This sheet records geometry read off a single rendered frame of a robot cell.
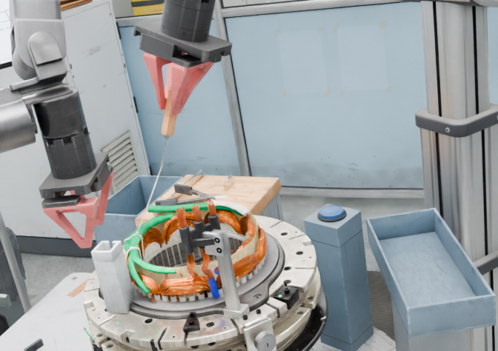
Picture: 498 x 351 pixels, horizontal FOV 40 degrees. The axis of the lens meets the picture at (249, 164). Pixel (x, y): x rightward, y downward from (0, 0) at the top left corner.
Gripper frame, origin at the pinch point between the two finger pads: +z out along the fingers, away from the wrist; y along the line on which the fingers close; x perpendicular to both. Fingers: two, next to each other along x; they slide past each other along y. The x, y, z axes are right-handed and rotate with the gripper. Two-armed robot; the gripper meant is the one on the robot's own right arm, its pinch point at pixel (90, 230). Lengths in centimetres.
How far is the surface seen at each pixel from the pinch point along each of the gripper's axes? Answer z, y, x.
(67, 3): 5, -226, -76
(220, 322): 6.7, 13.2, 18.1
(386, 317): 120, -132, 50
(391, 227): 12.2, -14.8, 41.4
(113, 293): 4.2, 9.2, 4.6
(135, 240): 1.4, 1.3, 6.2
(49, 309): 41, -42, -31
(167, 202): 8.7, -23.5, 4.8
